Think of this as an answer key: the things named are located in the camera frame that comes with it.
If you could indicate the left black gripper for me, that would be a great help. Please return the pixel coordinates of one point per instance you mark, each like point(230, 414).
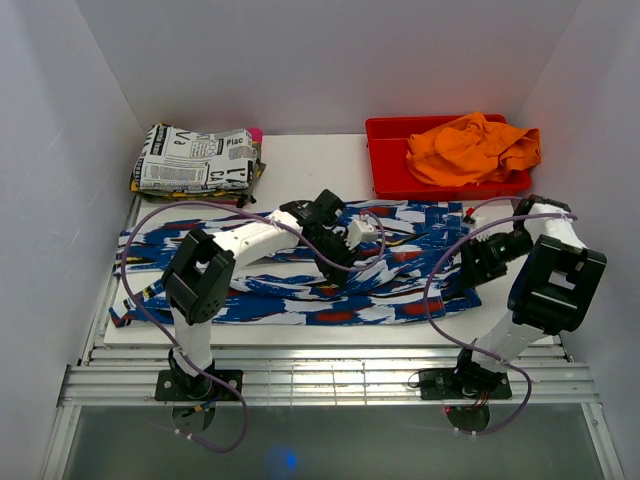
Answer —
point(345, 257)

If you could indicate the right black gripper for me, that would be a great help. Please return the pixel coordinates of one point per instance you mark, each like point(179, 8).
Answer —
point(473, 273)

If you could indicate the blue white patterned trousers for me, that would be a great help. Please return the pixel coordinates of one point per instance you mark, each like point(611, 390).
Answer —
point(394, 291)

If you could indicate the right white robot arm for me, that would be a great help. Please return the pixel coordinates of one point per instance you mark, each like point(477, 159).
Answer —
point(551, 293)

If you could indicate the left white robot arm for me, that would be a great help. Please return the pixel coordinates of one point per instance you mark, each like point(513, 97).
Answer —
point(198, 277)

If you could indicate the orange trousers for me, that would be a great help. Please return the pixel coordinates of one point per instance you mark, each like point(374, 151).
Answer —
point(472, 150)

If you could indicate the newspaper print folded trousers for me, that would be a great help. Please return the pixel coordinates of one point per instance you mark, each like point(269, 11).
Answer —
point(175, 160)

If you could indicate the red plastic tray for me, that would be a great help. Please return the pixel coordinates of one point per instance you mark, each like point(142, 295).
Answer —
point(387, 142)

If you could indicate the pink folded garment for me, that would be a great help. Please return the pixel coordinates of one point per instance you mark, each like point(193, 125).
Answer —
point(256, 134)

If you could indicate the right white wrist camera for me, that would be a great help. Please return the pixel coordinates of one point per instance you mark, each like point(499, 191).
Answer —
point(473, 220)

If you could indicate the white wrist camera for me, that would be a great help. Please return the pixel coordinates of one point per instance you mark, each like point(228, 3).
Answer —
point(473, 220)
point(361, 230)

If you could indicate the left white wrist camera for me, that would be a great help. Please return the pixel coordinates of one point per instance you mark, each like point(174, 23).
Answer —
point(361, 230)

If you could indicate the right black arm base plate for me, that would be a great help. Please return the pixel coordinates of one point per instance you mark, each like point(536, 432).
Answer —
point(456, 384)

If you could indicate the aluminium frame rail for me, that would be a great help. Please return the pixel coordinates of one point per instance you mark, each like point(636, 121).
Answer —
point(314, 377)

